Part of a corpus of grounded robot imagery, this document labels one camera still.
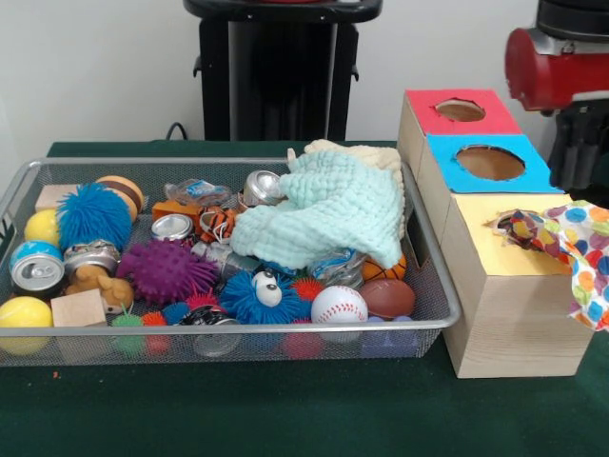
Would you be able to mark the white toy baseball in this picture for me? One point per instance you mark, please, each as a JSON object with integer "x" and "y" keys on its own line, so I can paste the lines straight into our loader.
{"x": 339, "y": 304}

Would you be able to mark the blue spiky pom ball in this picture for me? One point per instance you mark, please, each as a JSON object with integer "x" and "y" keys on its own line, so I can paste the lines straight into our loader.
{"x": 92, "y": 216}

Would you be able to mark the dark green tablecloth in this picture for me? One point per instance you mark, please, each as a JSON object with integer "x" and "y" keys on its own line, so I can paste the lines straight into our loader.
{"x": 592, "y": 195}
{"x": 285, "y": 414}

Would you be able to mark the wooden box with three holes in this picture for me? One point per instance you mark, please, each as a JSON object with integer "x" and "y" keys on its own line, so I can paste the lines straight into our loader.
{"x": 514, "y": 323}

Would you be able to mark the toy burger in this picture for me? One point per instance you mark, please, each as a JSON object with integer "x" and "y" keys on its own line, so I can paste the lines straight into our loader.
{"x": 128, "y": 190}

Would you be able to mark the purple spiky toy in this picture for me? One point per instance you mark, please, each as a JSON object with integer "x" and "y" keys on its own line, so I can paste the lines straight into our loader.
{"x": 166, "y": 271}

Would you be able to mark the mint waffle cloth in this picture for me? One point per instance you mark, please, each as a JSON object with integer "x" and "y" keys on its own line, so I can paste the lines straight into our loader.
{"x": 323, "y": 214}

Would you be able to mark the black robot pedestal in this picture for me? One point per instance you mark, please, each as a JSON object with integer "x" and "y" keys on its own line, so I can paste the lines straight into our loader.
{"x": 285, "y": 71}

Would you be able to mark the silver drink can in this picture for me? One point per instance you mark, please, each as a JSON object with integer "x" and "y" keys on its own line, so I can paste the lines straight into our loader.
{"x": 37, "y": 273}

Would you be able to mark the brown toy football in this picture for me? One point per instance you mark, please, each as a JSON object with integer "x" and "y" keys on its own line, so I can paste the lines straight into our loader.
{"x": 387, "y": 297}

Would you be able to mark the colourful dotted cloth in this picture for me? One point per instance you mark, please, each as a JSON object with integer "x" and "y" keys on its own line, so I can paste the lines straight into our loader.
{"x": 590, "y": 247}

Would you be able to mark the blue fuzzy toy with eyes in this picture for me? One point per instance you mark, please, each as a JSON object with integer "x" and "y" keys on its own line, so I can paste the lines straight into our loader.
{"x": 247, "y": 304}

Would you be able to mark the yellow ball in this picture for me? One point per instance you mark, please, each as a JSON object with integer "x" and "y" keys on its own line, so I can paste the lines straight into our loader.
{"x": 26, "y": 311}

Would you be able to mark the cream waffle cloth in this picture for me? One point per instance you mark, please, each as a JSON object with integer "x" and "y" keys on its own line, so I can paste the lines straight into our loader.
{"x": 380, "y": 154}

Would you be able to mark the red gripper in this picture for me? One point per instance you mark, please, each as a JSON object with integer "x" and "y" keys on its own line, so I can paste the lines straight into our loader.
{"x": 552, "y": 76}

